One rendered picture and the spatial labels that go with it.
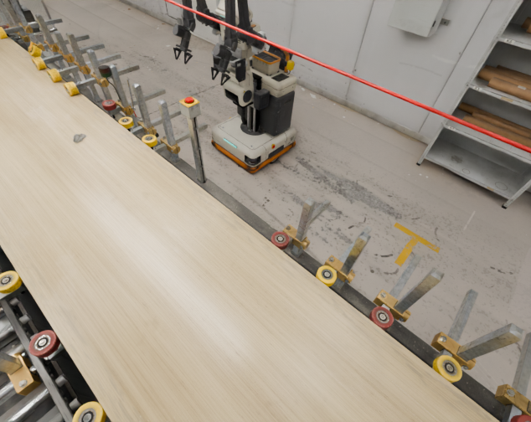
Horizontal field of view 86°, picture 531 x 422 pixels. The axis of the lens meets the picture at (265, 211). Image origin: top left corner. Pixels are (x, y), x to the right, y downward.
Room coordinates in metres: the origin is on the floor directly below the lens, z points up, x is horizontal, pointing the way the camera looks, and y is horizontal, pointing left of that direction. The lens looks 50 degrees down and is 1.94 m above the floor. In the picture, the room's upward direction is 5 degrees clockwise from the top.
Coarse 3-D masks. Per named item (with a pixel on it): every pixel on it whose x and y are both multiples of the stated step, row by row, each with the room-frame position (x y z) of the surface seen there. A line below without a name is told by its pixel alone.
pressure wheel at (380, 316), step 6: (378, 306) 0.44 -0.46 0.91; (372, 312) 0.42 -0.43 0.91; (378, 312) 0.42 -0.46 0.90; (384, 312) 0.42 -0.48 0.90; (390, 312) 0.42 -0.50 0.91; (372, 318) 0.39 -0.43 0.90; (378, 318) 0.40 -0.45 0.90; (384, 318) 0.40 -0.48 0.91; (390, 318) 0.40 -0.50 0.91; (378, 324) 0.37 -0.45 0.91; (384, 324) 0.37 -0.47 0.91; (390, 324) 0.38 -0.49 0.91
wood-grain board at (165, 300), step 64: (0, 64) 2.04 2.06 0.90; (0, 128) 1.31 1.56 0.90; (64, 128) 1.36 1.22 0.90; (0, 192) 0.84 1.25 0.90; (64, 192) 0.87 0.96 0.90; (128, 192) 0.91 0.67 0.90; (192, 192) 0.95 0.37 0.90; (64, 256) 0.53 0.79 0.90; (128, 256) 0.56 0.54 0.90; (192, 256) 0.59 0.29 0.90; (256, 256) 0.61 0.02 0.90; (64, 320) 0.29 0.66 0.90; (128, 320) 0.31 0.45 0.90; (192, 320) 0.33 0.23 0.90; (256, 320) 0.35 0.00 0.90; (320, 320) 0.37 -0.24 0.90; (128, 384) 0.12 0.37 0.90; (192, 384) 0.14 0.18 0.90; (256, 384) 0.15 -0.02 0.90; (320, 384) 0.17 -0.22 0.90; (384, 384) 0.18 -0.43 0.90; (448, 384) 0.20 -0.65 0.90
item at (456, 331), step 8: (472, 296) 0.55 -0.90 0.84; (464, 304) 0.51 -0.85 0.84; (472, 304) 0.51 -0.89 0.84; (464, 312) 0.47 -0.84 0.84; (456, 320) 0.44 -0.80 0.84; (464, 320) 0.44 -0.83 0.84; (456, 328) 0.41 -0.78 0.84; (448, 336) 0.38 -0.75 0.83; (456, 336) 0.38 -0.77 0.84; (440, 352) 0.32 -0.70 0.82; (448, 352) 0.32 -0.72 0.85; (432, 368) 0.26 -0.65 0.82
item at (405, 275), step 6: (414, 258) 0.71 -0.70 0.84; (420, 258) 0.72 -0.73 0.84; (414, 264) 0.68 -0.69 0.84; (408, 270) 0.64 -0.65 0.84; (402, 276) 0.61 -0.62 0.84; (408, 276) 0.61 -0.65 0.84; (396, 282) 0.59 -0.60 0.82; (402, 282) 0.58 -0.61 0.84; (396, 288) 0.55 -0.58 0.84; (402, 288) 0.56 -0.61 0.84; (390, 294) 0.53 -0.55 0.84; (396, 294) 0.53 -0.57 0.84; (384, 306) 0.47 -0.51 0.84
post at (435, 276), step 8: (432, 272) 0.47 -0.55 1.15; (440, 272) 0.47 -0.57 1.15; (424, 280) 0.46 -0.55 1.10; (432, 280) 0.45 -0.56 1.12; (440, 280) 0.44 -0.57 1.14; (416, 288) 0.46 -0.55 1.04; (424, 288) 0.45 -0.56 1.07; (408, 296) 0.46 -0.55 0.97; (416, 296) 0.45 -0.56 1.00; (400, 304) 0.46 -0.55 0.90; (408, 304) 0.45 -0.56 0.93; (400, 312) 0.45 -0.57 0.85
